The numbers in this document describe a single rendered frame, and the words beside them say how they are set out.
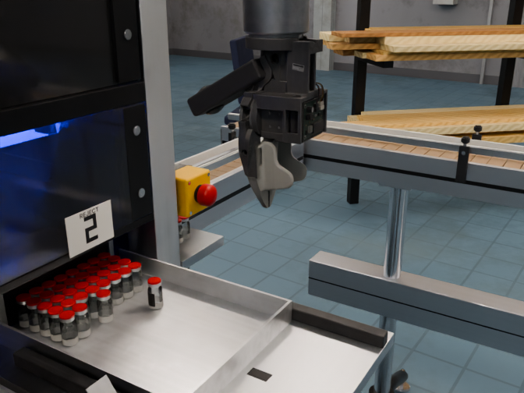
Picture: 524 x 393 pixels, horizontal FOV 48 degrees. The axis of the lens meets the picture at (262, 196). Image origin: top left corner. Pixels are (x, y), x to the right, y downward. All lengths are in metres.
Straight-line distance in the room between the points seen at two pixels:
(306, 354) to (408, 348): 1.62
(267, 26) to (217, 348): 0.43
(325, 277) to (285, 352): 0.99
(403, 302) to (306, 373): 0.97
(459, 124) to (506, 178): 2.00
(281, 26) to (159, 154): 0.38
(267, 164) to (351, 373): 0.29
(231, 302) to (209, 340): 0.11
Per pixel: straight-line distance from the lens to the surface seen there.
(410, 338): 2.49
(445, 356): 2.42
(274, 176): 0.71
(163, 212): 0.99
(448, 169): 1.52
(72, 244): 0.86
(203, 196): 1.02
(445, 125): 3.44
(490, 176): 1.51
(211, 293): 0.94
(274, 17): 0.66
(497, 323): 1.68
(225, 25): 10.61
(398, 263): 1.71
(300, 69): 0.66
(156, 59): 0.93
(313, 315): 0.86
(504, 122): 3.62
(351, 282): 1.77
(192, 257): 1.09
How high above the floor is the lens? 1.36
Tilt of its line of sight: 20 degrees down
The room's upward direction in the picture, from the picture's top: straight up
